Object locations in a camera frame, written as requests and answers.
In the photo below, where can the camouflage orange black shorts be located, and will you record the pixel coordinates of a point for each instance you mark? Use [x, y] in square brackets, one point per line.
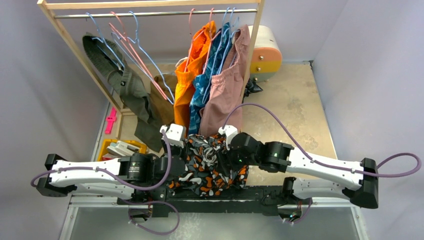
[204, 170]

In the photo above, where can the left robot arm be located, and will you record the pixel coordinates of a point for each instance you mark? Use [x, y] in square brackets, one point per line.
[122, 177]

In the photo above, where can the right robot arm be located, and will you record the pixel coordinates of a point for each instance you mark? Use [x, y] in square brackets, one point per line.
[355, 181]

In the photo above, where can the pink shorts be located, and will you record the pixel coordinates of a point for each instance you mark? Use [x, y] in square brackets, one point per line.
[227, 86]

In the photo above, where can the olive green shorts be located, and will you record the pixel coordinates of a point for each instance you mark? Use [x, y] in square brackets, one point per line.
[129, 86]

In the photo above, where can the blue patterned shorts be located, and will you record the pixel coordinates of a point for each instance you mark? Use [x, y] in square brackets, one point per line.
[196, 105]

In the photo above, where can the pink hanger holding orange shorts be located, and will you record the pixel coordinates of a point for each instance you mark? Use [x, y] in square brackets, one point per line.
[197, 51]

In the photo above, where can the blue hanger holding pink shorts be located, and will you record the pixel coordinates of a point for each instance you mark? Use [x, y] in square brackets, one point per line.
[232, 25]

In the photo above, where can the white orange yellow drawer cabinet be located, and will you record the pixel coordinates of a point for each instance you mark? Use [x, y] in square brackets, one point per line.
[267, 57]

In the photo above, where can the white stapler in bin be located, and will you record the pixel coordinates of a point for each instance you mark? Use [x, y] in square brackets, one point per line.
[121, 148]

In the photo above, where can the pink plastic tool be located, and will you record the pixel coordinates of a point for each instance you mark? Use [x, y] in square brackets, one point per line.
[110, 121]

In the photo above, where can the yellow plastic bin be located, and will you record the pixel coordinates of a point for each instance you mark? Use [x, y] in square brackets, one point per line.
[142, 148]

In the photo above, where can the metal hanging rod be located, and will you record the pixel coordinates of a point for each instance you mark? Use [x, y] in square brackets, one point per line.
[153, 14]

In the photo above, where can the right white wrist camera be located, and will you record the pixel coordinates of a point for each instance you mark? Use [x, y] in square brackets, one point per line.
[229, 132]

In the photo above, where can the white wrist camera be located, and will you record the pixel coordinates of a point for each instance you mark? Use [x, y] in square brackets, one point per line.
[229, 132]
[175, 134]

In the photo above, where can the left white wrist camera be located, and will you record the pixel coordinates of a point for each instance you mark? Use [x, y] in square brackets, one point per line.
[175, 134]

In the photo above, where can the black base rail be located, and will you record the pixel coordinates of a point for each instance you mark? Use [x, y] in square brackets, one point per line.
[269, 201]

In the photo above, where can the pink wire hanger left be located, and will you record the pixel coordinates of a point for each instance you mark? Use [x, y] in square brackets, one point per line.
[126, 44]

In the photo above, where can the wooden clothes rack frame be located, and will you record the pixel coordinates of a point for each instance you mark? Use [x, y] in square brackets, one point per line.
[49, 8]

